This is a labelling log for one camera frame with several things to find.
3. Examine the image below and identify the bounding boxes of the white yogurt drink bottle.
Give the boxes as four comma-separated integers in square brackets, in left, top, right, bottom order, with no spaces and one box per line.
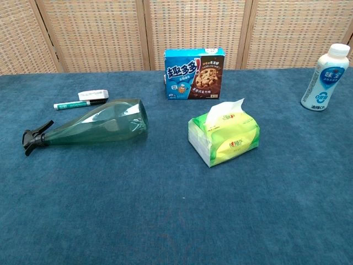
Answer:
[300,43,351,112]

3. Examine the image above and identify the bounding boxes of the blue table cloth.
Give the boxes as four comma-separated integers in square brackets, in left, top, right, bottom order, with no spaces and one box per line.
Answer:
[0,67,353,265]

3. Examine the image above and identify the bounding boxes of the woven rattan folding screen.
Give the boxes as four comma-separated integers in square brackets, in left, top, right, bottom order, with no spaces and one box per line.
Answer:
[0,0,353,76]

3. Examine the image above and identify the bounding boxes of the green transparent spray bottle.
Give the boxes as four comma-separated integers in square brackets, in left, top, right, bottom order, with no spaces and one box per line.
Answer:
[22,98,149,157]

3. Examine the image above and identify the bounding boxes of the white tissue sheet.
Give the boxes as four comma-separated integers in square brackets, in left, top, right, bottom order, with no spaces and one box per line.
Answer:
[206,98,246,125]

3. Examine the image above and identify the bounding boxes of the white whiteboard eraser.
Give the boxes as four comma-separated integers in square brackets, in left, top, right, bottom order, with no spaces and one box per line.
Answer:
[77,89,110,101]

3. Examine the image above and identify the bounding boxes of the white green marker pen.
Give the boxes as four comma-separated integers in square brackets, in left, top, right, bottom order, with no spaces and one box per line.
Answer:
[53,99,106,112]

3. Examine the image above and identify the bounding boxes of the blue cookie box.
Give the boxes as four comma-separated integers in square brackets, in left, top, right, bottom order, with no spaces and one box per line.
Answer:
[164,47,226,100]

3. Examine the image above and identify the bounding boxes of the green tissue pack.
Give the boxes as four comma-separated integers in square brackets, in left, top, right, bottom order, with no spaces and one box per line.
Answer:
[188,111,260,168]

